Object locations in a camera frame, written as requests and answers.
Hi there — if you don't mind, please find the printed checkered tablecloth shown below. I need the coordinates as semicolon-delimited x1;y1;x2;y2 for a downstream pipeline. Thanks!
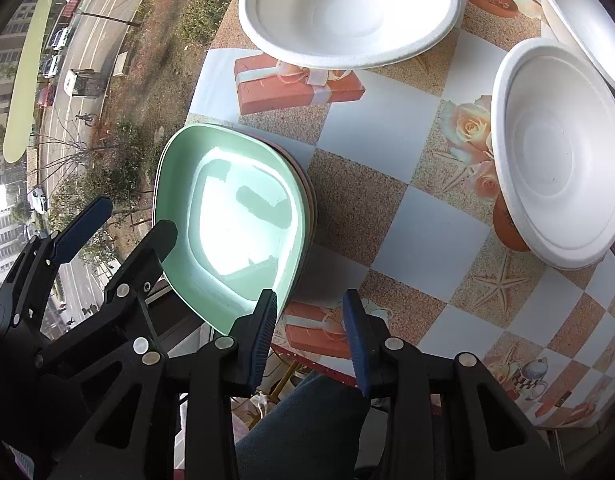
184;0;615;428

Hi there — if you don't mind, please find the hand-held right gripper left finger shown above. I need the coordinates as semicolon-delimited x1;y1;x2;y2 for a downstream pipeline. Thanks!
47;288;278;480

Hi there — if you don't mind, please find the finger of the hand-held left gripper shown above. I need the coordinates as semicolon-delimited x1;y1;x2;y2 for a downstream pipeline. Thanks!
34;220;179;376
0;197;113;342

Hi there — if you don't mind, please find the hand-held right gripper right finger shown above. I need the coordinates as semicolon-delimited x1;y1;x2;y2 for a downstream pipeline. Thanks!
342;288;571;480

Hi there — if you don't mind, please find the green plate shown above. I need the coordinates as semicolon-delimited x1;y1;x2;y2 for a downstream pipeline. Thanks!
154;124;309;336

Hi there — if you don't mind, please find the parked small truck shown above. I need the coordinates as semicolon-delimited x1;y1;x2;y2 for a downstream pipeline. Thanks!
64;67;106;99

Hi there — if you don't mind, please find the yellow metal stand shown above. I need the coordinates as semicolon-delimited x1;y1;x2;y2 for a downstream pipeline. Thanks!
271;359;301;402

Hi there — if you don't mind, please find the person's jeans leg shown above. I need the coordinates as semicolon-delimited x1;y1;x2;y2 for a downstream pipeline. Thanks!
234;370;383;480

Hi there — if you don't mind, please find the white car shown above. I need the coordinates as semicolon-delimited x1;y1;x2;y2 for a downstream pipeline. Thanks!
50;27;76;51

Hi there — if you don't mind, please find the white foam bowl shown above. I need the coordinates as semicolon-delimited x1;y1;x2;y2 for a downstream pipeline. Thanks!
237;0;466;70
531;0;615;100
491;37;615;269

